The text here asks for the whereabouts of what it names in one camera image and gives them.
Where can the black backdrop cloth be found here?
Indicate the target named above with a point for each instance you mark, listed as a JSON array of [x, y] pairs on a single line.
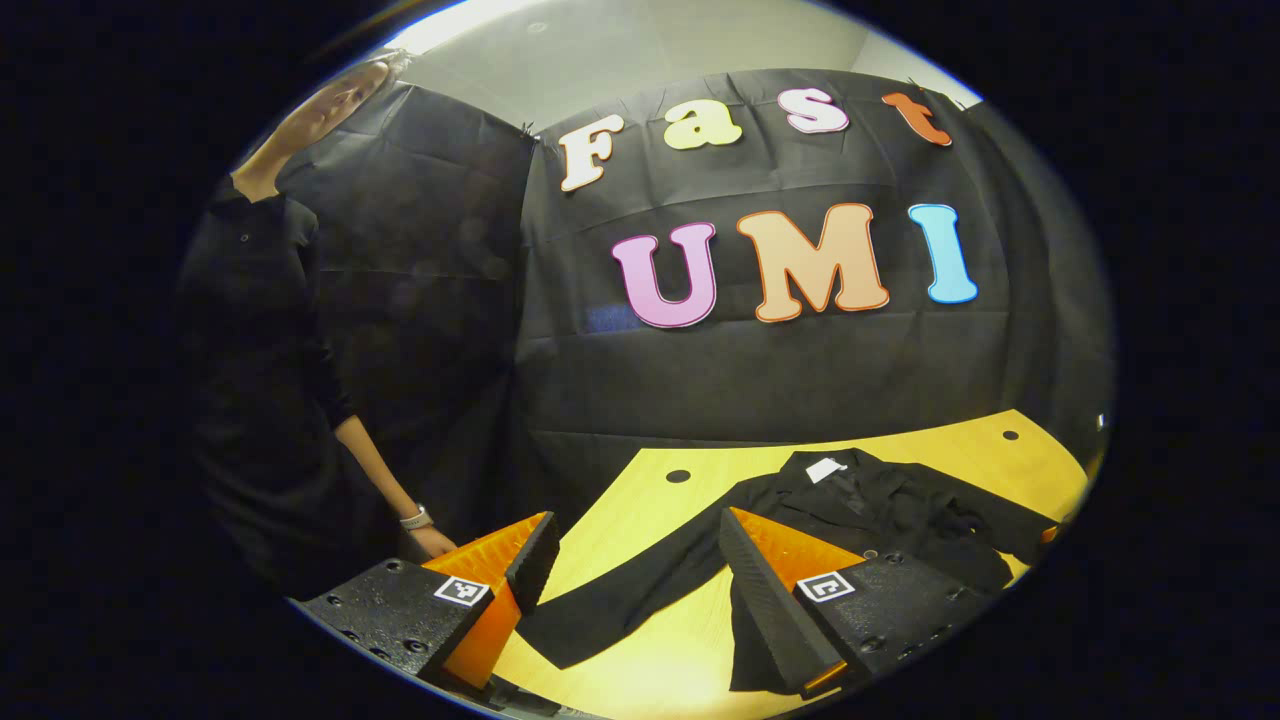
[[800, 380]]

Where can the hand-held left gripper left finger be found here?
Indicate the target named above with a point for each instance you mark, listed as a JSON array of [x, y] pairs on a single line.
[[532, 565]]

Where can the black jacket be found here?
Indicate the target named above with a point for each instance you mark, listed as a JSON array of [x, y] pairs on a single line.
[[880, 510]]

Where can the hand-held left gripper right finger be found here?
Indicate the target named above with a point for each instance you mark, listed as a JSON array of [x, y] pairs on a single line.
[[765, 610]]

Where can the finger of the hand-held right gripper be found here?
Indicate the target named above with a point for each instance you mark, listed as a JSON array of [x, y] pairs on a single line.
[[1050, 533]]

